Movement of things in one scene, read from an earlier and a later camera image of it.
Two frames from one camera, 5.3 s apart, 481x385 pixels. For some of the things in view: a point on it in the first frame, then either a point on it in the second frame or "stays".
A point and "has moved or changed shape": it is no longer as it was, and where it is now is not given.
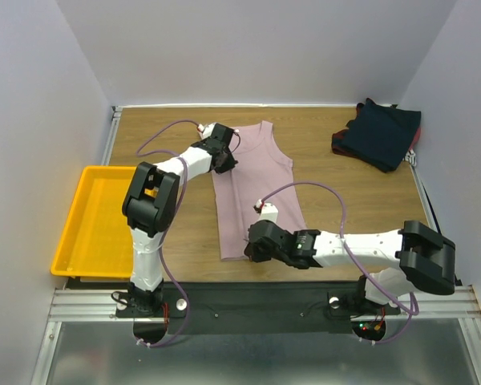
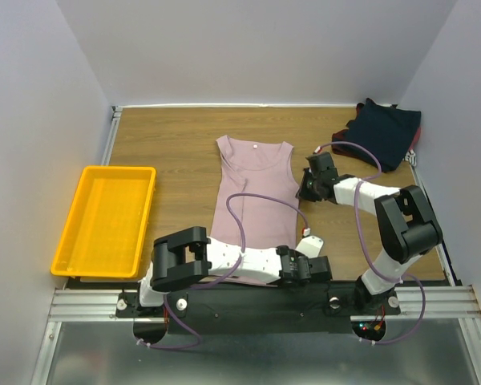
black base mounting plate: x=260 y=308 stays
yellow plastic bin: x=96 y=240 stays
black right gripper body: x=252 y=249 to x=309 y=184
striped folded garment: x=410 y=157 stays
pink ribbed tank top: x=264 y=172 has moved or changed shape
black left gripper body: x=228 y=162 to x=298 y=256
